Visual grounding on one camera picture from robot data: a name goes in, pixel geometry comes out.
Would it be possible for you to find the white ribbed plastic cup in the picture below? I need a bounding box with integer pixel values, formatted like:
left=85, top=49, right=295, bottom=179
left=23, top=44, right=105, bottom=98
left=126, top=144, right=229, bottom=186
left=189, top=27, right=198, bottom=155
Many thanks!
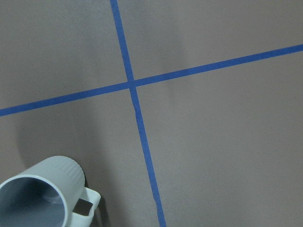
left=0, top=156, right=101, bottom=227

